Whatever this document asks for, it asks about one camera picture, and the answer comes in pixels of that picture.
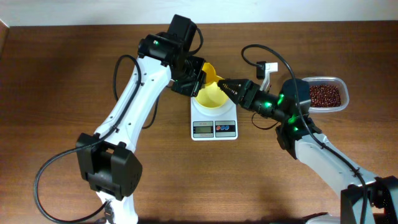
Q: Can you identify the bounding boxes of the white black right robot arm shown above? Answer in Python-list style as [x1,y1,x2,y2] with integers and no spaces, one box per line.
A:
[218,78,397,223]

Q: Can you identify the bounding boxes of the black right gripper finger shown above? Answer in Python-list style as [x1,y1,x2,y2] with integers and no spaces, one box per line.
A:
[221,86,246,105]
[218,79,249,92]

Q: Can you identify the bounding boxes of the red adzuki beans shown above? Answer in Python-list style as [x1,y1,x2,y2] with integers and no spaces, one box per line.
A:
[310,85,341,108]

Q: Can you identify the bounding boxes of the yellow measuring scoop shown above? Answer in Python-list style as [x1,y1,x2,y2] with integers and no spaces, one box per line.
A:
[202,62,223,89]

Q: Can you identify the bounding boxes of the white digital kitchen scale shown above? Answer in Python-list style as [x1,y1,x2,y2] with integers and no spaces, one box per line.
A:
[190,98,238,141]

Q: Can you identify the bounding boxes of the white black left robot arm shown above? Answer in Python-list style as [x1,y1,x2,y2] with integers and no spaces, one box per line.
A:
[76,15,205,223]

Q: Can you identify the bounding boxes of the yellow plastic bowl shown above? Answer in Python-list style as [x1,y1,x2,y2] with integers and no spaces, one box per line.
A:
[193,75,229,109]

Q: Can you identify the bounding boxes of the clear plastic bean container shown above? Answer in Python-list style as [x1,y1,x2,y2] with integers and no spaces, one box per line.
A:
[303,77,349,114]

